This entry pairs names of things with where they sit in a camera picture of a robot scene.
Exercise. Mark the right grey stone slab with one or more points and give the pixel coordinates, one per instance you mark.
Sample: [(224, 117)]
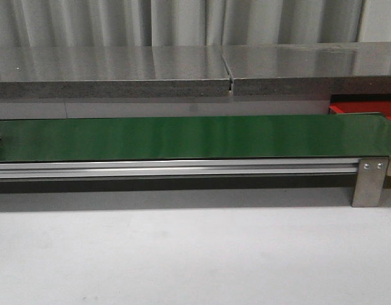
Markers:
[(320, 70)]

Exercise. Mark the green conveyor belt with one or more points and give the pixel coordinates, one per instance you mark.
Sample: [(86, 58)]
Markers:
[(213, 137)]

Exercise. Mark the grey stone slab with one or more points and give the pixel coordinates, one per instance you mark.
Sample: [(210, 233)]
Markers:
[(320, 70), (112, 72)]

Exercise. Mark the red plastic tray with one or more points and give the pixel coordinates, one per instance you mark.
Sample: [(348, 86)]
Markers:
[(382, 107)]

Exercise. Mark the grey pleated curtain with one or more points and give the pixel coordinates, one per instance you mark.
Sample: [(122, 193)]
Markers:
[(177, 23)]

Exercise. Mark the left grey stone slab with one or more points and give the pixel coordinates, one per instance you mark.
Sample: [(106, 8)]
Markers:
[(112, 72)]

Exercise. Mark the steel conveyor support bracket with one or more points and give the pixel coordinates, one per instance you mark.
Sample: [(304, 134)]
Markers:
[(369, 184)]

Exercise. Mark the aluminium conveyor side rail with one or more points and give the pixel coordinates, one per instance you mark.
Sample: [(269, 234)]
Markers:
[(184, 167)]

